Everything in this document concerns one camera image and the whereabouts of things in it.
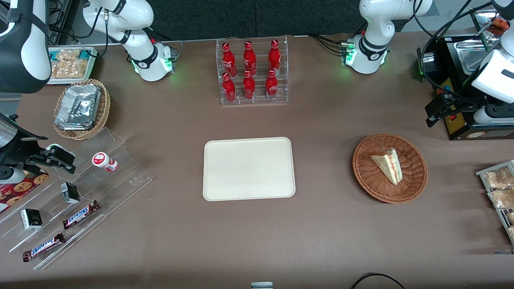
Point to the clear acrylic bottle rack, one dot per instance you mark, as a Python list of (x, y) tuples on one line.
[(261, 100)]

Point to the small grey object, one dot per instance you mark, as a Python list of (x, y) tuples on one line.
[(262, 285)]

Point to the red and white yogurt bottle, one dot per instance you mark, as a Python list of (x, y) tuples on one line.
[(103, 161)]

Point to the white tray with snack bags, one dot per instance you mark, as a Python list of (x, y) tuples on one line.
[(70, 64)]

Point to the light tan wicker basket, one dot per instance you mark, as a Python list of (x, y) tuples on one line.
[(105, 108)]

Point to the brown round wicker basket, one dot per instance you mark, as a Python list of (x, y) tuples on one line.
[(413, 176)]

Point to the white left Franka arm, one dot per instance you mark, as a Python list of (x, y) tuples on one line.
[(373, 24)]

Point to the small black carton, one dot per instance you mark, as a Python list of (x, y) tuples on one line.
[(70, 193), (31, 219)]

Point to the triangle sandwich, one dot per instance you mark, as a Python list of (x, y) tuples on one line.
[(388, 165)]

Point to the clear bag of snacks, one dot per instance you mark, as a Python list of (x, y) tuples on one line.
[(502, 198), (498, 178)]

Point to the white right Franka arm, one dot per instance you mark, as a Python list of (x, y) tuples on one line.
[(24, 48)]

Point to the aluminium foil container stack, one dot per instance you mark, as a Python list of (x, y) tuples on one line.
[(78, 106)]

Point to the black food warmer machine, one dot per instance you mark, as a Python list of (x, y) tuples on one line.
[(461, 128)]

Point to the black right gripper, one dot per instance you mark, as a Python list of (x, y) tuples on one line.
[(20, 152)]

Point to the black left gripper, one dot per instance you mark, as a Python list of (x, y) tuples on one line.
[(465, 105)]

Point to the red cookie box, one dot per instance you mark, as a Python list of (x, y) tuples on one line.
[(20, 190)]

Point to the Snickers chocolate bar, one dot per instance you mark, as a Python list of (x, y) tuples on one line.
[(43, 247), (80, 214)]

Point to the clear acrylic stepped display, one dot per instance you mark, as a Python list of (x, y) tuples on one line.
[(120, 180)]

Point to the red cola bottle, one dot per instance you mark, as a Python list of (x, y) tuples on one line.
[(249, 58), (272, 86), (229, 89), (228, 58), (249, 87), (274, 56)]

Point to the beige plastic serving tray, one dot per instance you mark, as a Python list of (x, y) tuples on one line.
[(249, 168)]

